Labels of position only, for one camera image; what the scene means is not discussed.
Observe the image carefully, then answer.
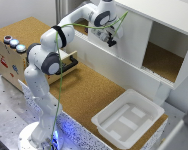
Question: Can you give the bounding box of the black drawer handle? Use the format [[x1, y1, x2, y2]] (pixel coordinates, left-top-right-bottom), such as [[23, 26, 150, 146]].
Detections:
[[55, 54, 79, 76]]

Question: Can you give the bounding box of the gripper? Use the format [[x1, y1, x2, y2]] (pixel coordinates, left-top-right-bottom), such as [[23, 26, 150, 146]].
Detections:
[[90, 27, 112, 43]]

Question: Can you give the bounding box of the red button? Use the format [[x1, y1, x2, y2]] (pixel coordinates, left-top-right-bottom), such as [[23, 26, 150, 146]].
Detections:
[[3, 34, 14, 45]]

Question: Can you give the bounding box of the black door handle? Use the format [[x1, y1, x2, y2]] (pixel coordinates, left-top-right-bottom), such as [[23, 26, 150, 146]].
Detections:
[[107, 31, 118, 48]]

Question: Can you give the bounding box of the wooden drawer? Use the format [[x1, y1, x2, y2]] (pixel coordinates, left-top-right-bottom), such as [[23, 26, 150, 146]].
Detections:
[[47, 49, 79, 86]]

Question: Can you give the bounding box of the wooden drawer box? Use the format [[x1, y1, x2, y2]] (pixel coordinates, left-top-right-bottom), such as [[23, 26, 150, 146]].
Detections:
[[0, 16, 67, 93]]

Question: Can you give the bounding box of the white sliding door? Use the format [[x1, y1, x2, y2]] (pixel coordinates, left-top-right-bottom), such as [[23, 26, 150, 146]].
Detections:
[[87, 4, 154, 69]]

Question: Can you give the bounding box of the green cable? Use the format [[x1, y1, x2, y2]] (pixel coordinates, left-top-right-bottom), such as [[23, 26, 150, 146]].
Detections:
[[48, 10, 130, 150]]

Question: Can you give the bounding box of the blue button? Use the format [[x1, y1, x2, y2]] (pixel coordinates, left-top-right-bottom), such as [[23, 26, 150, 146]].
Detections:
[[9, 38, 21, 49]]

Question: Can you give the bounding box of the white plastic box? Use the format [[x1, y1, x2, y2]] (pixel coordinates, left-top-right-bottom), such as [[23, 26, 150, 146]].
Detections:
[[90, 88, 166, 150]]

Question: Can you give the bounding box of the white cabinet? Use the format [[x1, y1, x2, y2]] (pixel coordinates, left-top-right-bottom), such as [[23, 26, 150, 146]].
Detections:
[[71, 0, 188, 108]]

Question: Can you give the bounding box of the green button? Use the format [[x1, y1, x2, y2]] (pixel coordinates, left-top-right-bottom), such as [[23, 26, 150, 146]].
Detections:
[[15, 43, 28, 54]]

